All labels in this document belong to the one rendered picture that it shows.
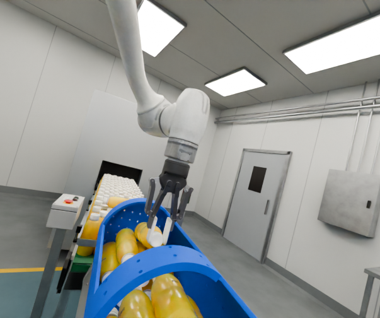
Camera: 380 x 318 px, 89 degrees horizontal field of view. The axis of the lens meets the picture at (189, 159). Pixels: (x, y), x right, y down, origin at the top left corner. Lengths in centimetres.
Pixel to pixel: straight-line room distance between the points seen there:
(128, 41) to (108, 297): 51
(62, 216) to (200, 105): 76
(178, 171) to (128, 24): 36
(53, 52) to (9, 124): 163
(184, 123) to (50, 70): 462
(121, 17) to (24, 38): 475
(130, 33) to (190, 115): 23
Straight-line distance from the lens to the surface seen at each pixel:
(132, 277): 38
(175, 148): 52
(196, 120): 53
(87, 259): 104
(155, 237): 60
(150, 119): 63
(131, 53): 57
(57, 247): 116
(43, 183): 499
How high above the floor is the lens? 140
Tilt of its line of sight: 3 degrees up
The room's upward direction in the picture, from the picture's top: 15 degrees clockwise
